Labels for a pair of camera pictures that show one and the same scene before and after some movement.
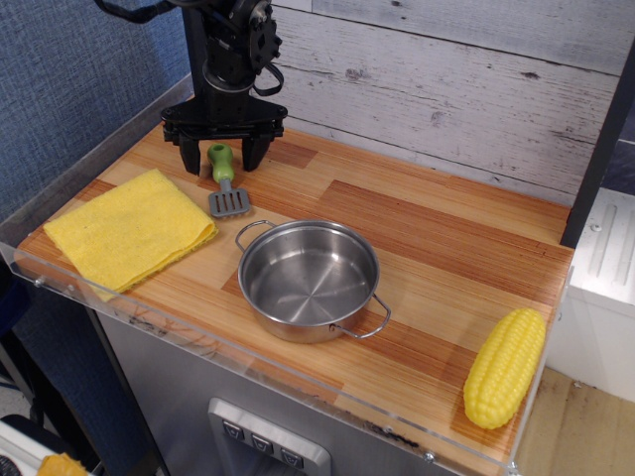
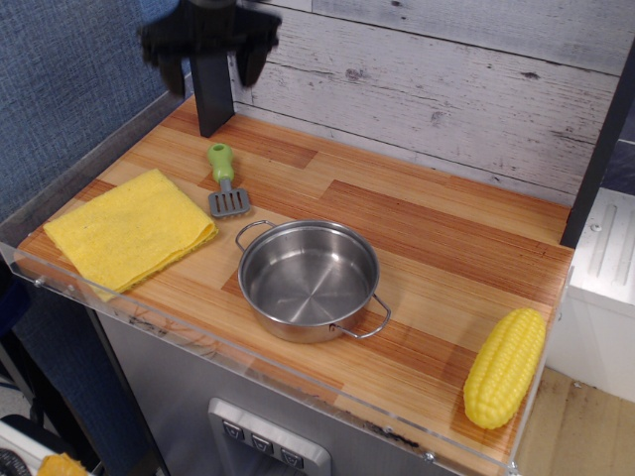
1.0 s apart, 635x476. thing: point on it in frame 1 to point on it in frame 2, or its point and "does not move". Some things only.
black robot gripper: x=225 y=110 to x=210 y=26
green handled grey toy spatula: x=226 y=202 does not move
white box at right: x=593 y=340 does not move
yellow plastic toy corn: x=504 y=368 does not move
